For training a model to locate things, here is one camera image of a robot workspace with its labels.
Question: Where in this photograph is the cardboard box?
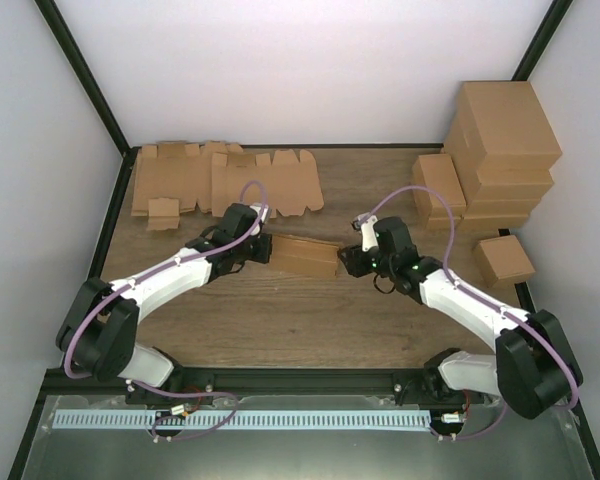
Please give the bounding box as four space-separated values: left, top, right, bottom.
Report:
268 234 340 279

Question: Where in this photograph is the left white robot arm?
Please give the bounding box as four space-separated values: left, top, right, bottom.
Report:
56 203 272 404

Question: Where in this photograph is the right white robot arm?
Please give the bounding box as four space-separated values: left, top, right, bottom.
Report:
338 213 583 419

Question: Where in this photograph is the small folded box left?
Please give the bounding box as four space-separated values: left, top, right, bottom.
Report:
412 154 467 220

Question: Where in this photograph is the lone small folded box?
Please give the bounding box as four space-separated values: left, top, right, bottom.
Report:
473 235 536 288

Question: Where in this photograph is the large top folded box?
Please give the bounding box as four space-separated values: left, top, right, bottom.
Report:
445 81 562 171

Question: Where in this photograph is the flat cardboard blank middle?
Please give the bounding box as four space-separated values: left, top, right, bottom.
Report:
211 149 324 217

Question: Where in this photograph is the flat cardboard blank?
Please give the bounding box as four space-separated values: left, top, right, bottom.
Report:
131 141 243 231
211 149 324 217

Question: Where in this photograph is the flat cardboard blank left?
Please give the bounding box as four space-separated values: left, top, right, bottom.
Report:
131 141 243 231

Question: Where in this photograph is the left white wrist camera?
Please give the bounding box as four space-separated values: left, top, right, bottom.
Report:
251 204 271 224

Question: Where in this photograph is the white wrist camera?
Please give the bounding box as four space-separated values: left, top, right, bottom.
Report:
251 204 271 224
352 212 378 253

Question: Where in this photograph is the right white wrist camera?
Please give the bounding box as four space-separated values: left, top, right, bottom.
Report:
352 212 378 253

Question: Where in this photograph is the black aluminium frame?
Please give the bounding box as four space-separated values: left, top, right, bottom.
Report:
9 1 600 479

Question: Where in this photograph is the light blue slotted rail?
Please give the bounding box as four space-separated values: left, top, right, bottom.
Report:
52 409 431 432

